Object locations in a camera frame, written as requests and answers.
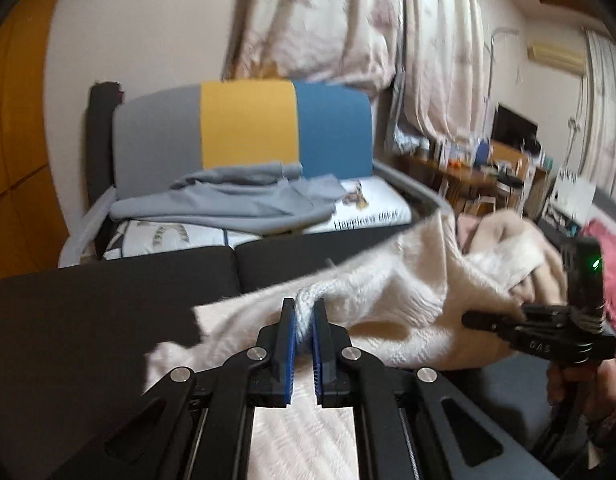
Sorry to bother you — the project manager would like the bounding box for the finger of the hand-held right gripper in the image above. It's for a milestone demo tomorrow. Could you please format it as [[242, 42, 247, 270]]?
[[461, 304, 529, 334]]

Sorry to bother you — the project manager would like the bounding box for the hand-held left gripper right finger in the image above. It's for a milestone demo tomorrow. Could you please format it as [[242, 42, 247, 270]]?
[[312, 298, 559, 480]]

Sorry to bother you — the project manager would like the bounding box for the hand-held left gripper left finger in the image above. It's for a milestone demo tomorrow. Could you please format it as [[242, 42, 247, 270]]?
[[52, 298, 296, 480]]

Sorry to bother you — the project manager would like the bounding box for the white knit sweater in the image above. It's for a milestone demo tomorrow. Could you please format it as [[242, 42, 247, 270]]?
[[145, 208, 526, 480]]

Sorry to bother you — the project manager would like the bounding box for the person's right forearm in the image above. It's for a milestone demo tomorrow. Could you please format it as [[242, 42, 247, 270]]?
[[585, 405, 616, 466]]

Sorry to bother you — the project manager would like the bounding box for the person's right hand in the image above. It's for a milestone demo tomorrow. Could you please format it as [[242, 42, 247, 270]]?
[[546, 359, 616, 431]]

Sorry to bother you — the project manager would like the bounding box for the small pink cloth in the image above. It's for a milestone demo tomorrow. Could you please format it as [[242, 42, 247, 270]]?
[[454, 214, 490, 253]]

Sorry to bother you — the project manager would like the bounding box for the pink blanket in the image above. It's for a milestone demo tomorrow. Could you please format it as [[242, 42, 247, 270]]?
[[582, 217, 616, 348]]

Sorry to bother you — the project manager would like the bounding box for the white printed bag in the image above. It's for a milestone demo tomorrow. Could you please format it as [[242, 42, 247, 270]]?
[[547, 169, 597, 227]]

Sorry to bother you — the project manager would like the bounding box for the cluttered wooden desk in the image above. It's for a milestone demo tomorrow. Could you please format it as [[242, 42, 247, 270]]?
[[400, 140, 550, 213]]

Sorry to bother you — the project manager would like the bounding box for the grey cloth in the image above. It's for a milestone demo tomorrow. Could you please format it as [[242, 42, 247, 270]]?
[[109, 161, 347, 236]]

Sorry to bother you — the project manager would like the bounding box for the black monitor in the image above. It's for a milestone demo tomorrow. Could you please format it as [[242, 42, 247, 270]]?
[[490, 104, 539, 150]]

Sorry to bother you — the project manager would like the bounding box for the black sofa bed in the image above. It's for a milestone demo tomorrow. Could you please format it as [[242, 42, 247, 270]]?
[[0, 81, 616, 480]]

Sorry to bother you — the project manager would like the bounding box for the grey yellow blue backrest cushion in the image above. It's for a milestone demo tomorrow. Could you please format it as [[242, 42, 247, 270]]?
[[112, 79, 375, 201]]

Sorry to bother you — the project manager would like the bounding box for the striped white curtain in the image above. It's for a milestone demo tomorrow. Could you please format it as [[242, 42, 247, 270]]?
[[562, 26, 616, 203]]

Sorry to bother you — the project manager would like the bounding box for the air conditioner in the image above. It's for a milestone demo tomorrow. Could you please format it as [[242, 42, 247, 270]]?
[[526, 41, 587, 77]]

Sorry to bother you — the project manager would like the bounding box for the floral white curtain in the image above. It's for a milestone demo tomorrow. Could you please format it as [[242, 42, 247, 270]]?
[[400, 0, 495, 142], [227, 0, 405, 97]]

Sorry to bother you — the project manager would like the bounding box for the orange wooden door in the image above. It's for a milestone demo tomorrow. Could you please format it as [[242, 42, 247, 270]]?
[[0, 0, 74, 283]]

